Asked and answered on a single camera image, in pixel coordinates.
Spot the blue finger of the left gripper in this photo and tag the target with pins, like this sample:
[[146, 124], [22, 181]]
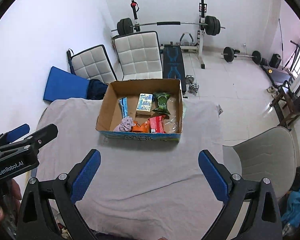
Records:
[[13, 135]]

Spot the white blue tissue pack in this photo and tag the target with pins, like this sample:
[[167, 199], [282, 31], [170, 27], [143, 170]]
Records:
[[144, 105]]

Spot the blue long snack bar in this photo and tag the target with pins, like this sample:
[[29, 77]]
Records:
[[124, 107]]

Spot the white quilted chair right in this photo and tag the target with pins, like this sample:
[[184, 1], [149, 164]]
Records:
[[139, 55]]

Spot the open cardboard box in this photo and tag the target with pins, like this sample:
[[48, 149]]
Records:
[[110, 114]]

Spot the grey plastic chair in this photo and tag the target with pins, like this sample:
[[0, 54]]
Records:
[[270, 154]]

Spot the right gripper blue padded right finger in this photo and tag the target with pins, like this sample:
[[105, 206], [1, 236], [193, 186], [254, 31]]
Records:
[[217, 176]]

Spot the lilac cloth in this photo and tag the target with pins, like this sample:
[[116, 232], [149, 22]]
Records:
[[126, 125]]

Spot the dark blue cloth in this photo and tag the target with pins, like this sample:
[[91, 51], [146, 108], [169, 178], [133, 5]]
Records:
[[96, 90]]

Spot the red snack packet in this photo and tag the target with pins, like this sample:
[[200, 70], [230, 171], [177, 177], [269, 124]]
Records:
[[156, 124]]

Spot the dark wooden chair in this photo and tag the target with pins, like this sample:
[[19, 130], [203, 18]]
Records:
[[287, 104]]

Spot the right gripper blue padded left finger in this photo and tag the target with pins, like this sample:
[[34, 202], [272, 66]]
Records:
[[82, 174]]

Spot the white quilted chair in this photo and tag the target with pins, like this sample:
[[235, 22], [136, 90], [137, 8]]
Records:
[[139, 55], [92, 63]]

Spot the barbell on rack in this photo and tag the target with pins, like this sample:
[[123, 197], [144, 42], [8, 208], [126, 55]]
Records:
[[211, 25]]

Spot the chrome dumbbell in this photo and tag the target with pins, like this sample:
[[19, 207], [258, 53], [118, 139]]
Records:
[[193, 87]]

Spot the white barbell rack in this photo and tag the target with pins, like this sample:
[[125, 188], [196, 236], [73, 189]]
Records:
[[201, 35]]

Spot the blue garment pile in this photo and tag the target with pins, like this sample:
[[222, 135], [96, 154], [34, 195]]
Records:
[[292, 214]]

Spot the floor barbell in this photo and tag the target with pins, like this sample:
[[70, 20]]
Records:
[[229, 54]]

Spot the green snack packet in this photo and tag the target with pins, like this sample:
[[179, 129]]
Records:
[[162, 102]]

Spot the orange snack packet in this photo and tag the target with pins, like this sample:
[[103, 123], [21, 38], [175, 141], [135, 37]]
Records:
[[141, 128]]

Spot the black blue weight bench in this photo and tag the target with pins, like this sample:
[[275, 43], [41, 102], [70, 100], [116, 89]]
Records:
[[173, 65]]

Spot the person's left hand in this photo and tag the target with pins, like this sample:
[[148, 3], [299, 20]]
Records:
[[10, 197]]

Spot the grey table cloth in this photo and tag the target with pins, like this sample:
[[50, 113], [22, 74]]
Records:
[[143, 189]]

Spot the white quilted chair left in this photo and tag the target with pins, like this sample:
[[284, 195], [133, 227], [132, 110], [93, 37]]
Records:
[[92, 63]]

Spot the blue foam mat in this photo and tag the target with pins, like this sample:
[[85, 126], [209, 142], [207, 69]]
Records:
[[63, 85]]

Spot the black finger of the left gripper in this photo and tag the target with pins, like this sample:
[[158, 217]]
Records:
[[40, 138]]

